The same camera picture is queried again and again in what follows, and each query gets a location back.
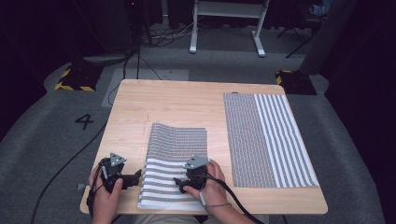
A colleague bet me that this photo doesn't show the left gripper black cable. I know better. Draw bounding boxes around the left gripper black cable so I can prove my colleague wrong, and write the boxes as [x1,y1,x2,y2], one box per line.
[86,160,108,217]

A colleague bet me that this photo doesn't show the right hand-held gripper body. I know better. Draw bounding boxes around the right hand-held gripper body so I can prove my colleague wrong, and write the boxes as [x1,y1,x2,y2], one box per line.
[182,154,213,191]

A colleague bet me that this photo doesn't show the black tripod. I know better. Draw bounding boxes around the black tripod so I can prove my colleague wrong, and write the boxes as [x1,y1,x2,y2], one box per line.
[276,17,317,60]

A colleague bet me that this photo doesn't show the grey wrist strap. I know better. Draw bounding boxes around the grey wrist strap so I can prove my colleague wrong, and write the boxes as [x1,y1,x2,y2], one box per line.
[198,190,233,209]

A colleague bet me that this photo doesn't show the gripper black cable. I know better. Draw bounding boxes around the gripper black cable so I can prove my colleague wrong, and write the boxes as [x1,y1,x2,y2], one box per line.
[199,174,266,224]
[86,160,108,217]

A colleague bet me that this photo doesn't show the thin black floor cable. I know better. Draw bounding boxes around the thin black floor cable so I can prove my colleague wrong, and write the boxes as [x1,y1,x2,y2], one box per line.
[107,46,164,106]

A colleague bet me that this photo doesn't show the small checked woven placemat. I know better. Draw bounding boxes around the small checked woven placemat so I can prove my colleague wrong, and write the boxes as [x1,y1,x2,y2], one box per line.
[137,122,209,211]

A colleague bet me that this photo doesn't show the large checked striped woven placemat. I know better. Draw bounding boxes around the large checked striped woven placemat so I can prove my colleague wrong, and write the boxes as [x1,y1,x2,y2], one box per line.
[223,91,320,189]

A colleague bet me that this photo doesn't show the person's beige trousers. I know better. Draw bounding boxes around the person's beige trousers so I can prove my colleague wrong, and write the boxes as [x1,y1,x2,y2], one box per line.
[133,214,202,224]

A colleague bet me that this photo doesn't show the person's left hand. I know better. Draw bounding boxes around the person's left hand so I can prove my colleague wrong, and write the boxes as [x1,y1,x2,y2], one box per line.
[88,167,124,216]

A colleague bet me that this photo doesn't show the black yellow-striped stand base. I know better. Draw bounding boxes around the black yellow-striped stand base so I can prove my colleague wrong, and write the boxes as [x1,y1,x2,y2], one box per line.
[54,63,105,92]
[275,69,318,96]

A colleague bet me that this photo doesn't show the person's right hand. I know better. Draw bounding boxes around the person's right hand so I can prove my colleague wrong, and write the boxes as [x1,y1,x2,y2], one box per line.
[182,160,231,216]

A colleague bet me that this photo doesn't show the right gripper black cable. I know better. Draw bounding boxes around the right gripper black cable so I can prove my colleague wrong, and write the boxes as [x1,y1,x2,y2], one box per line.
[199,174,266,224]

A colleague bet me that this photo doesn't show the white metal table frame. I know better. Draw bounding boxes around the white metal table frame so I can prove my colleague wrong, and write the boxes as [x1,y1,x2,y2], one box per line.
[189,0,271,58]

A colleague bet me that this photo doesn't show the bundle of floor cables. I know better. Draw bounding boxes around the bundle of floor cables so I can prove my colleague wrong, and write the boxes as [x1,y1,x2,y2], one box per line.
[139,18,200,49]

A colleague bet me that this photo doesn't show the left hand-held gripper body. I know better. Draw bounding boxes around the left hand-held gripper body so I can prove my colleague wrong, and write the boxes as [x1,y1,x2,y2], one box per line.
[98,152,135,194]

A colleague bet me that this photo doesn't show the grey curtain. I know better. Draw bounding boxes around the grey curtain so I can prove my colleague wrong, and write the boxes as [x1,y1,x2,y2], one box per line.
[298,0,358,77]

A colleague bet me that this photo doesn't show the long black floor cable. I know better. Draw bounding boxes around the long black floor cable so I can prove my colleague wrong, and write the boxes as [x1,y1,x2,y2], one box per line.
[30,122,108,224]

